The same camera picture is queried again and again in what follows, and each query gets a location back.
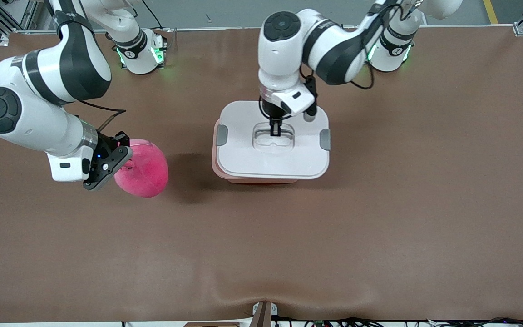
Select white box lid grey latches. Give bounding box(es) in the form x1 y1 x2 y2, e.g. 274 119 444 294
216 100 331 180

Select brown table mat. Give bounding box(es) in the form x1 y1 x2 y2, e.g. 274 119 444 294
0 26 523 324

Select metal clamp bracket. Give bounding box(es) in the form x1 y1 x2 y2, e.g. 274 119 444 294
252 301 278 327

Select pink plastic box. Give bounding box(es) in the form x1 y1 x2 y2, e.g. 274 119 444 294
211 119 299 184

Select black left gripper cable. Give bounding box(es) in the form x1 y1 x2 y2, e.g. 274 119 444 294
350 0 421 90

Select silver table edge rail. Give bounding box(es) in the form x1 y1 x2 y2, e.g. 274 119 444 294
14 25 516 33

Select pink plush toy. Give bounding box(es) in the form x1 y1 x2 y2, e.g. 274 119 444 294
114 139 169 198

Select black right arm base cable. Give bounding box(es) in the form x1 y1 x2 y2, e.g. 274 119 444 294
141 0 164 30

